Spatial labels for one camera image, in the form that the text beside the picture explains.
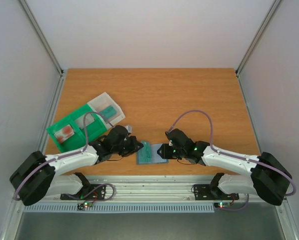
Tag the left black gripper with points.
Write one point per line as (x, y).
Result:
(134, 142)

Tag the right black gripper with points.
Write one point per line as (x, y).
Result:
(166, 150)

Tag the teal VIP card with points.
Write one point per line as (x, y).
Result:
(144, 155)

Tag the teal card holder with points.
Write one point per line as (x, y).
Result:
(156, 159)

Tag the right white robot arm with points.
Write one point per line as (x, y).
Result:
(260, 175)

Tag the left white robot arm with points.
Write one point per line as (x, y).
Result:
(32, 179)

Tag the teal card in bin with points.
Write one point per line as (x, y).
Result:
(108, 112)

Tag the grey card in tray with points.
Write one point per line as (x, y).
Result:
(84, 121)

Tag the red white card in tray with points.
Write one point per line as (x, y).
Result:
(63, 134)

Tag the white translucent plastic bin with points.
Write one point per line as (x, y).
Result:
(103, 100)

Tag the green plastic tray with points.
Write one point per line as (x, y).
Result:
(78, 140)

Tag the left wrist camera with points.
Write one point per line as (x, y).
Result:
(129, 128)

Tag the aluminium front rail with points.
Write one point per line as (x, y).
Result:
(132, 187)

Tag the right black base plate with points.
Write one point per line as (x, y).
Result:
(204, 192)

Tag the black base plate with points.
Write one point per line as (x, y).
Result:
(87, 192)
(204, 192)

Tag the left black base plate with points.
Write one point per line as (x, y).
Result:
(87, 192)

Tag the grey slotted cable duct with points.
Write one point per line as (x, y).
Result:
(120, 208)

